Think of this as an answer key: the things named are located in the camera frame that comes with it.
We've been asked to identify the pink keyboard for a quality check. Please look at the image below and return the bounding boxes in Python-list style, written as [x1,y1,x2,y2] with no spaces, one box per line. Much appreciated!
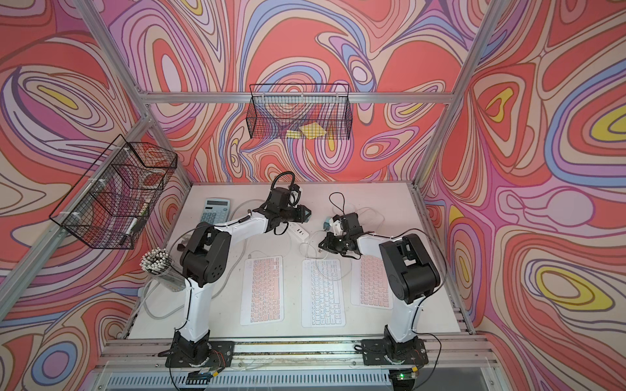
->
[240,256,285,326]
[350,256,393,310]

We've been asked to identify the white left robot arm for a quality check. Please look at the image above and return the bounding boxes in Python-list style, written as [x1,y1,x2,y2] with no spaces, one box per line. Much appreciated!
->
[170,184,311,367]

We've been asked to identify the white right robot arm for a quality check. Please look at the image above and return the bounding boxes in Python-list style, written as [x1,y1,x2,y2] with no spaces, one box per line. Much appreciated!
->
[319,213,441,368]

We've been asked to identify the middle white keyboard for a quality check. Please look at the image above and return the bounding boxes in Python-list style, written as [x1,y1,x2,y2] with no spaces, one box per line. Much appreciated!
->
[302,259,347,327]

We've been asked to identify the white power strip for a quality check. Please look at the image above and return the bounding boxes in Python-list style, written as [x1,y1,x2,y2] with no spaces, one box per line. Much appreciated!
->
[288,223,310,242]

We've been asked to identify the light blue calculator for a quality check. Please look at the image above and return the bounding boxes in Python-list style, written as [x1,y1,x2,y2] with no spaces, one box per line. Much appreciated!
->
[201,198,231,225]

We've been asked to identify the yellow sticky notes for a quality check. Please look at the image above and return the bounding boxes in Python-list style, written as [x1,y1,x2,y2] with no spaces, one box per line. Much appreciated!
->
[285,122,327,139]

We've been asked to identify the clear cup of pens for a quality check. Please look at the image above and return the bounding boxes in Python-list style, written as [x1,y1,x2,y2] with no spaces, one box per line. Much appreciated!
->
[140,248,187,293]

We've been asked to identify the marker in left basket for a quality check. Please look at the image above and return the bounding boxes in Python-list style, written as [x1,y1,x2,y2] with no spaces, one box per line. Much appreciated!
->
[119,217,139,246]

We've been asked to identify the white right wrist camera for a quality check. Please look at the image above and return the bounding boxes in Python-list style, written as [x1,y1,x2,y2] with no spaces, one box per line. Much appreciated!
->
[330,217,344,236]

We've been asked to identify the back wall wire basket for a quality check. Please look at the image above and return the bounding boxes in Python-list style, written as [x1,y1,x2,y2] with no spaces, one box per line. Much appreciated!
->
[246,81,353,140]

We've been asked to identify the wall wire basket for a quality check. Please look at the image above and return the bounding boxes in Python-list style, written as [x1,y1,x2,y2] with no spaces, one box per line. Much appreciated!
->
[49,135,178,249]
[246,81,353,140]

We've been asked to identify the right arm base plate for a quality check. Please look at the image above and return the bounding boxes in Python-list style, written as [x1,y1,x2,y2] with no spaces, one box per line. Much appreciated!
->
[355,337,429,368]

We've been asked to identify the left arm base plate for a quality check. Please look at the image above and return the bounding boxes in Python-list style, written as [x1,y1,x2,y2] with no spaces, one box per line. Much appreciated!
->
[159,340,235,369]

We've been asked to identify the left wall wire basket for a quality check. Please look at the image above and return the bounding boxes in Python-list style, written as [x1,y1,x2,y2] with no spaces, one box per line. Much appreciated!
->
[49,135,178,249]

